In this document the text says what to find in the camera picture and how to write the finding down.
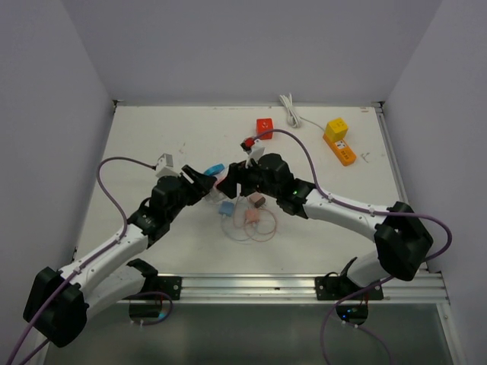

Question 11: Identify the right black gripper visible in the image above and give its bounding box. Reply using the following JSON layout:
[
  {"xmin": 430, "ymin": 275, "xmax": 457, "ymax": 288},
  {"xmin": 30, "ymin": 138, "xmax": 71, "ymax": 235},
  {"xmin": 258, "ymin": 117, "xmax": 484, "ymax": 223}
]
[{"xmin": 218, "ymin": 154, "xmax": 281, "ymax": 198}]

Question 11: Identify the bright blue plug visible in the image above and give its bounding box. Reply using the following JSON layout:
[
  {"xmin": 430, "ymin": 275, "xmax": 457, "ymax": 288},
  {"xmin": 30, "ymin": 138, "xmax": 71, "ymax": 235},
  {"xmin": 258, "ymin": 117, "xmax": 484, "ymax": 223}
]
[{"xmin": 204, "ymin": 163, "xmax": 225, "ymax": 176}]

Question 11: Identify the blue usb charger plug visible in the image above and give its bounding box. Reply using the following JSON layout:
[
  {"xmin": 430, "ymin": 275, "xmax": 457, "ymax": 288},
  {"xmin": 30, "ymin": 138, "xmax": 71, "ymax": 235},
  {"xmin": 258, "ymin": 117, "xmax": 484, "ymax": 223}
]
[{"xmin": 218, "ymin": 202, "xmax": 235, "ymax": 217}]

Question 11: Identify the brown usb charger plug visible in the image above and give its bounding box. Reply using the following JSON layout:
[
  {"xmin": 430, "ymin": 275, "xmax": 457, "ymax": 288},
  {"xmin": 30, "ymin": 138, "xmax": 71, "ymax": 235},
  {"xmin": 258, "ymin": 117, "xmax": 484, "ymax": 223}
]
[{"xmin": 247, "ymin": 192, "xmax": 266, "ymax": 208}]

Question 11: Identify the pink usb charger plug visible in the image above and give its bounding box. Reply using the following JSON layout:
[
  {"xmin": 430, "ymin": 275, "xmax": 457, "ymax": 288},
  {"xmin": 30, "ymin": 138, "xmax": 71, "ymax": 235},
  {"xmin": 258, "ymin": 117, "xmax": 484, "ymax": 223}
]
[{"xmin": 244, "ymin": 208, "xmax": 260, "ymax": 224}]

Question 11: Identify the red cube socket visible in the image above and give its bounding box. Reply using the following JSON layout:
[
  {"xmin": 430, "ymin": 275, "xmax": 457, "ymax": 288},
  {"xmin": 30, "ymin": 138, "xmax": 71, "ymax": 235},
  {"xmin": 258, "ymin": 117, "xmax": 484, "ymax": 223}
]
[{"xmin": 256, "ymin": 118, "xmax": 274, "ymax": 140}]

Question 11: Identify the pink blue white adapter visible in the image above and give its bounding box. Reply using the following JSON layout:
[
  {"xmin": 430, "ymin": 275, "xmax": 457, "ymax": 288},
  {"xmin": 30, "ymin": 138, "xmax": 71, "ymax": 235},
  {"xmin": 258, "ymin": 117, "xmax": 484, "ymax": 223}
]
[{"xmin": 205, "ymin": 188, "xmax": 226, "ymax": 204}]

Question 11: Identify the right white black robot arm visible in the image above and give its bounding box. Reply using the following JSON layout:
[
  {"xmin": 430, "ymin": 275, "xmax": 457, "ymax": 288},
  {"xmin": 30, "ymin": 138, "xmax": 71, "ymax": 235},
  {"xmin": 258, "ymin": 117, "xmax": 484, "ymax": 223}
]
[{"xmin": 216, "ymin": 154, "xmax": 433, "ymax": 299}]

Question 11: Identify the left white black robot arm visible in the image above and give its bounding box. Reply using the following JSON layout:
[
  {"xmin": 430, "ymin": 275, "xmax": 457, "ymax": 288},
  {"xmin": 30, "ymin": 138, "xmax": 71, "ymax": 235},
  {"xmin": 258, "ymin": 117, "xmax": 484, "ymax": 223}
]
[{"xmin": 23, "ymin": 166, "xmax": 217, "ymax": 348}]

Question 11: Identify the yellow cube socket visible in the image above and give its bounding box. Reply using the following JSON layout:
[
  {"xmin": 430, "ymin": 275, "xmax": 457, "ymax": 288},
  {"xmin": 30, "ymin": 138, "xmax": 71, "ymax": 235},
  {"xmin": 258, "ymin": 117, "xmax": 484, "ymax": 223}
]
[{"xmin": 324, "ymin": 118, "xmax": 349, "ymax": 142}]

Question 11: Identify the orange power strip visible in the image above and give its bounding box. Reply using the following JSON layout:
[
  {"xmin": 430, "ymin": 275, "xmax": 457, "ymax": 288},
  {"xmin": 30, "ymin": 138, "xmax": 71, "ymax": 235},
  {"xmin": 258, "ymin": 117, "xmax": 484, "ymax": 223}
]
[{"xmin": 323, "ymin": 135, "xmax": 356, "ymax": 167}]

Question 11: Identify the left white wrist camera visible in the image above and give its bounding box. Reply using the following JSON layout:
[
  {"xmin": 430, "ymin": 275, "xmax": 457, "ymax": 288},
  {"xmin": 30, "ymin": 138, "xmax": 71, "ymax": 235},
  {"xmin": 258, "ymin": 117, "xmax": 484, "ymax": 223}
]
[{"xmin": 154, "ymin": 153, "xmax": 177, "ymax": 179}]

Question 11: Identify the white power cord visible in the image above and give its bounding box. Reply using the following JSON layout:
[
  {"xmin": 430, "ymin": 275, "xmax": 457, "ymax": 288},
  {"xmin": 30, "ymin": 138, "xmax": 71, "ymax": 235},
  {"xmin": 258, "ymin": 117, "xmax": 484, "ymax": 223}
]
[{"xmin": 279, "ymin": 93, "xmax": 328, "ymax": 131}]

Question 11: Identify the aluminium front rail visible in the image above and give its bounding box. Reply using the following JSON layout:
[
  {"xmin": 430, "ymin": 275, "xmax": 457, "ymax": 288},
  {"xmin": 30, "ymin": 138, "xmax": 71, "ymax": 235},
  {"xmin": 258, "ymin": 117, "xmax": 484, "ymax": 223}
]
[{"xmin": 49, "ymin": 271, "xmax": 450, "ymax": 305}]

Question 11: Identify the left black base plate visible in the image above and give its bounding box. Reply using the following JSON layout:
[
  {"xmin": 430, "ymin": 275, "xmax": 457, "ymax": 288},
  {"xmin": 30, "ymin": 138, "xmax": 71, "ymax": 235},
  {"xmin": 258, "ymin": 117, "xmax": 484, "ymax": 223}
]
[{"xmin": 123, "ymin": 276, "xmax": 182, "ymax": 300}]

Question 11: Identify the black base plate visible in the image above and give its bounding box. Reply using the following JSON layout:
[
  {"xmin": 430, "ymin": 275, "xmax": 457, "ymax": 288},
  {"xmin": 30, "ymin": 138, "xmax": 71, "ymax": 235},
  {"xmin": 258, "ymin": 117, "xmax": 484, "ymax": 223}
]
[
  {"xmin": 314, "ymin": 255, "xmax": 388, "ymax": 301},
  {"xmin": 123, "ymin": 276, "xmax": 182, "ymax": 300}
]

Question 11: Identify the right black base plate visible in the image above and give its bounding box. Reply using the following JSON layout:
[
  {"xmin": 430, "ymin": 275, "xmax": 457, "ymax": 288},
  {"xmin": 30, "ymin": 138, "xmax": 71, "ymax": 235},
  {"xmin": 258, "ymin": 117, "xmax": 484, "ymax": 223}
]
[{"xmin": 314, "ymin": 255, "xmax": 388, "ymax": 301}]

